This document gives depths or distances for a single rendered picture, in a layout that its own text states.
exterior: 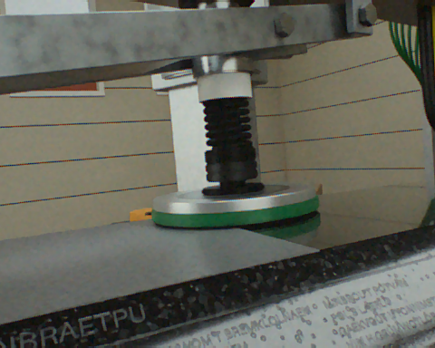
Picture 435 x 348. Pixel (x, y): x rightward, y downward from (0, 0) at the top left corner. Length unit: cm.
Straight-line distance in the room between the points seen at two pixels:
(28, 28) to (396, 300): 37
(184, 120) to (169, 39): 87
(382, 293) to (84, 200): 638
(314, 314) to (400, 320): 7
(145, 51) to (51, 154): 613
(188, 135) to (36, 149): 530
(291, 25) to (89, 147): 617
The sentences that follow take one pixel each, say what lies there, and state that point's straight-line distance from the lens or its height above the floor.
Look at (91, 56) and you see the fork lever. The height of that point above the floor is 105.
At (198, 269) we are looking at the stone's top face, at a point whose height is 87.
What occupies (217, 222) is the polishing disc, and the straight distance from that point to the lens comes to 50.
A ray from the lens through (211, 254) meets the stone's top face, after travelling 39.
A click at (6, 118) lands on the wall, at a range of 654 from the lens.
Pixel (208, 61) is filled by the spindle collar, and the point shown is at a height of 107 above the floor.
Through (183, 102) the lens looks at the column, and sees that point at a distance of 135.
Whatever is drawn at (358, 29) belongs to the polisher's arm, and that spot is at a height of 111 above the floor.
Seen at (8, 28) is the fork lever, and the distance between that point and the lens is 42.
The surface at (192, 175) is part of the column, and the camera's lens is 134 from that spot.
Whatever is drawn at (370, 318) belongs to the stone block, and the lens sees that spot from 37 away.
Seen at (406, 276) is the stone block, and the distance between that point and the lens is 41.
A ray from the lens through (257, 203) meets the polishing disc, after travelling 50.
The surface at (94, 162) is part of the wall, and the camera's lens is 670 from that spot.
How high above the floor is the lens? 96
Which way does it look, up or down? 3 degrees down
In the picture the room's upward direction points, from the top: 5 degrees counter-clockwise
